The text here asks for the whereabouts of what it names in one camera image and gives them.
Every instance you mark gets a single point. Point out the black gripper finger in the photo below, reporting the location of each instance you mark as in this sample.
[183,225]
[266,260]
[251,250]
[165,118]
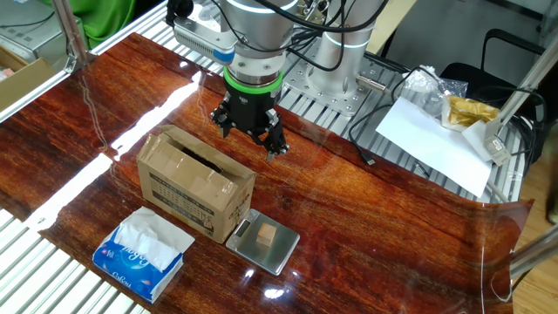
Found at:
[224,120]
[274,139]

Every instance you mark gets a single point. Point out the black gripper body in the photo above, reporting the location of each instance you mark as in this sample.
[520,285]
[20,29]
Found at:
[250,109]

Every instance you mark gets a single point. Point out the brown cardboard box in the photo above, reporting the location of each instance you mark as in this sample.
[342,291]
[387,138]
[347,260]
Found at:
[183,183]

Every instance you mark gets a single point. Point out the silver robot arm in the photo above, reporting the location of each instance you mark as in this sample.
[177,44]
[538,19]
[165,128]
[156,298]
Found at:
[248,39]

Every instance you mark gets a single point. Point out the open cardboard storage box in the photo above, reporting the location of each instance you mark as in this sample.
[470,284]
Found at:
[30,80]

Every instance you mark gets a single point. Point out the small wooden cube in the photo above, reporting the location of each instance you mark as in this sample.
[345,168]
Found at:
[266,235]

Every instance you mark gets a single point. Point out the silver digital kitchen scale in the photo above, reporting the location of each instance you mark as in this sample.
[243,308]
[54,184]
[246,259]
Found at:
[279,255]

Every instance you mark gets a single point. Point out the wood grain table mat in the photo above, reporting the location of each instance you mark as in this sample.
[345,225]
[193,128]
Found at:
[370,240]
[52,131]

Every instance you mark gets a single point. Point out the white paper sheet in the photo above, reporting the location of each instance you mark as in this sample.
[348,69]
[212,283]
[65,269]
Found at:
[431,144]

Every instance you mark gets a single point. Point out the clear plastic bag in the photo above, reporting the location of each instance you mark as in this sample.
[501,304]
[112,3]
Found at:
[425,85]

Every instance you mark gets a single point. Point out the green cloth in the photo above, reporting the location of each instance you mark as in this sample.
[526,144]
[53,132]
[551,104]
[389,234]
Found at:
[96,17]

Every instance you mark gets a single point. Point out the beige panel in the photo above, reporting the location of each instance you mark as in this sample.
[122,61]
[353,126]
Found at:
[392,22]

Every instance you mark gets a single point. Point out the blue tissue pack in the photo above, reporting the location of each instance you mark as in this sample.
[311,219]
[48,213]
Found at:
[131,270]

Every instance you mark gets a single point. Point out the yellow snack packet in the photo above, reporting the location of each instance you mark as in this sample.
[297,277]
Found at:
[471,111]

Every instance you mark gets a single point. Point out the black chair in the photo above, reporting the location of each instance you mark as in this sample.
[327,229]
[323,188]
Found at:
[475,78]

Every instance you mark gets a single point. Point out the grey metal machine case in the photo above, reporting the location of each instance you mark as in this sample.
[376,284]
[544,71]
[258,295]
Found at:
[26,30]

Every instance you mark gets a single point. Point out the white labelled adapter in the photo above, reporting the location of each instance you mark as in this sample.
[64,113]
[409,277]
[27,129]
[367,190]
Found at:
[497,146]

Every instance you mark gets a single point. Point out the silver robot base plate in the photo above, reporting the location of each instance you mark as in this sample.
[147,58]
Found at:
[344,104]

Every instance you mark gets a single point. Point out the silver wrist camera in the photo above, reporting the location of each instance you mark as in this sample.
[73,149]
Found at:
[196,39]

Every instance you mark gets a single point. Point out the aluminium frame post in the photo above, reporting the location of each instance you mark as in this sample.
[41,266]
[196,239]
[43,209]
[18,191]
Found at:
[529,80]
[70,30]
[536,255]

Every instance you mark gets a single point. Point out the aluminium table edge rail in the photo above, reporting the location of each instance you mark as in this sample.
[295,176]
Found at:
[39,93]

